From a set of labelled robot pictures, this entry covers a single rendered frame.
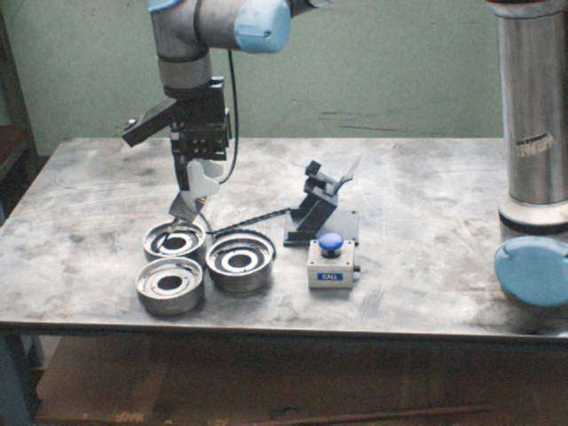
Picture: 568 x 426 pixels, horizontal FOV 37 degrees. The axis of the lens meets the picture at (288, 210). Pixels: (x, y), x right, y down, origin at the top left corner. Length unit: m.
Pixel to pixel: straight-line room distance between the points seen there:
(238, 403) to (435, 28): 1.70
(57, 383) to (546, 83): 1.03
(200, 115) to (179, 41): 0.13
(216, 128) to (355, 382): 0.55
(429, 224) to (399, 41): 1.48
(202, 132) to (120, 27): 1.81
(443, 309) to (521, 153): 0.34
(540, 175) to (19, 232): 0.93
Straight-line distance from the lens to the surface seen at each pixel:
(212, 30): 1.13
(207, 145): 1.25
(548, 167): 1.05
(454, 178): 1.61
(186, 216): 1.34
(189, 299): 1.29
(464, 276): 1.36
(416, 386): 1.53
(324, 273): 1.31
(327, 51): 2.91
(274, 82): 2.97
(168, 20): 1.17
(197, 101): 1.23
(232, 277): 1.31
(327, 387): 1.52
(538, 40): 0.98
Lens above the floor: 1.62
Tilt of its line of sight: 33 degrees down
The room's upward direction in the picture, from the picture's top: 4 degrees counter-clockwise
